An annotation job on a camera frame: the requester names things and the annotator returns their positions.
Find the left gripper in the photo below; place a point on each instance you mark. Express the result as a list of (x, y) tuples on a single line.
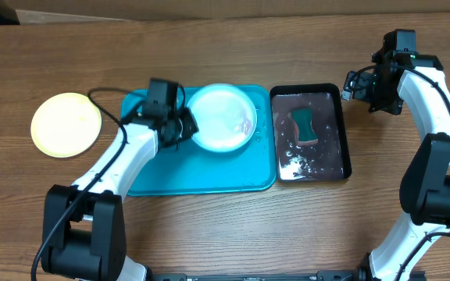
[(191, 126)]

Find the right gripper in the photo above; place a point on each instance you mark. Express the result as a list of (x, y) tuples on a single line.
[(363, 83)]

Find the light blue plate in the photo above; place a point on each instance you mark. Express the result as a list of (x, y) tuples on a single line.
[(225, 116)]

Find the green scrubbing sponge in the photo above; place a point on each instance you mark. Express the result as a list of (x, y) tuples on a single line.
[(303, 126)]

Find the yellow-green plate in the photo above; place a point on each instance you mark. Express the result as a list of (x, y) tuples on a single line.
[(65, 125)]

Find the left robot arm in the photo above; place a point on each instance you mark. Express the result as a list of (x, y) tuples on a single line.
[(84, 234)]

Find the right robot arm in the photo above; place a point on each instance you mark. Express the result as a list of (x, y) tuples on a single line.
[(424, 192)]

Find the black water tray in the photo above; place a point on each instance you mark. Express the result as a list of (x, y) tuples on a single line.
[(329, 158)]

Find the cardboard panel at back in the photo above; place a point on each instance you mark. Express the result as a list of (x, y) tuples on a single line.
[(225, 9)]

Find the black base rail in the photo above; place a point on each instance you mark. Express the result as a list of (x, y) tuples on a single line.
[(324, 275)]

